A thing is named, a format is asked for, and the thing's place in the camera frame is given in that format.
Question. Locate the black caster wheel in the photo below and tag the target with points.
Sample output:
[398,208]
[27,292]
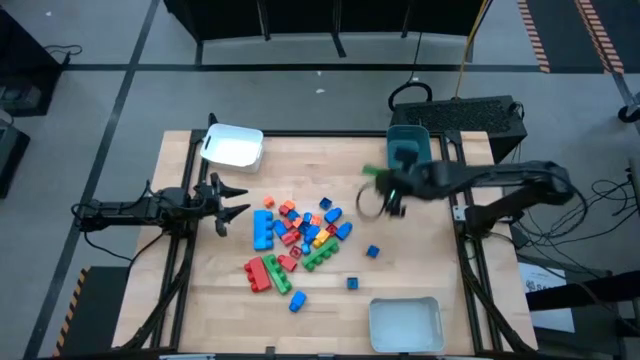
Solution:
[629,114]

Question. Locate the medium yellow toy block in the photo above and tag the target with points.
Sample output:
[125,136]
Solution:
[321,238]

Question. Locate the small blue toy cube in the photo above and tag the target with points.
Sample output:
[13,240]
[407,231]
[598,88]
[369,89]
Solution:
[307,217]
[303,227]
[352,283]
[325,203]
[293,215]
[306,249]
[373,251]

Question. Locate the light grey plastic bin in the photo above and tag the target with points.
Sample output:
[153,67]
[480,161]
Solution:
[405,327]

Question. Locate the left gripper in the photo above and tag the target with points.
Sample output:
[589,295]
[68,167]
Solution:
[207,202]

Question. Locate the small orange toy block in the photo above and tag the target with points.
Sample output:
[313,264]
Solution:
[316,220]
[289,204]
[297,222]
[269,202]

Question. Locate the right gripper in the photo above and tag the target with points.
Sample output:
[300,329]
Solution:
[412,182]

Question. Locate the teal plastic bin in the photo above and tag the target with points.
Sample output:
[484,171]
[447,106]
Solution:
[407,132]

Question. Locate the large blue toy block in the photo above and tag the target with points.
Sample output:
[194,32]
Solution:
[263,232]

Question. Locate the white printed paper sheet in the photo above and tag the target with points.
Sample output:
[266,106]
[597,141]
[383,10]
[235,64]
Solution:
[542,287]

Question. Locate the black folding partition screen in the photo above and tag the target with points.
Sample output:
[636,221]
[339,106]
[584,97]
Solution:
[300,15]

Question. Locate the black equipment case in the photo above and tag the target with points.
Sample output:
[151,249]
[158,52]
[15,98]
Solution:
[12,160]

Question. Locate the black stand beam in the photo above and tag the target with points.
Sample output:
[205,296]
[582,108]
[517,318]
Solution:
[590,291]

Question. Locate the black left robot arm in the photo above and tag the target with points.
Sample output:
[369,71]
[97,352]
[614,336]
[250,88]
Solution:
[125,207]

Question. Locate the black hazard-striped floor mat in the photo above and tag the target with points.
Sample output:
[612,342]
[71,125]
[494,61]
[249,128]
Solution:
[100,310]
[565,30]

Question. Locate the small red toy cube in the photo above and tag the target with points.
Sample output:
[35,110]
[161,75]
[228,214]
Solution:
[295,252]
[331,229]
[283,210]
[288,224]

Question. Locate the small black table-edge camera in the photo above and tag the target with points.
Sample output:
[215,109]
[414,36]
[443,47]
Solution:
[270,351]

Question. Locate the black aluminium table frame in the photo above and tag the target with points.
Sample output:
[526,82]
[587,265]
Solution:
[325,133]

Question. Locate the large red toy block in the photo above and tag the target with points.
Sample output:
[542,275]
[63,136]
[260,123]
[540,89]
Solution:
[257,275]

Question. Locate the black equipment cart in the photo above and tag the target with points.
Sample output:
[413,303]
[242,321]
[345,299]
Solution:
[25,55]

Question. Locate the white plastic bin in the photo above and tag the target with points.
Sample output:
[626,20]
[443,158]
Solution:
[232,150]

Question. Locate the black mesh computer tower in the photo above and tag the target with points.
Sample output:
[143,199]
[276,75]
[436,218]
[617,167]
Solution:
[460,116]

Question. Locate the long green toy block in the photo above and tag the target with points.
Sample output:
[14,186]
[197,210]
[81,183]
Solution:
[372,171]
[320,254]
[277,274]

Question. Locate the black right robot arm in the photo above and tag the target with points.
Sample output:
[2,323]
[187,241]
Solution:
[500,175]

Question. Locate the medium red toy block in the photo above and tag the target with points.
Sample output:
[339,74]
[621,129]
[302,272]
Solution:
[290,238]
[287,263]

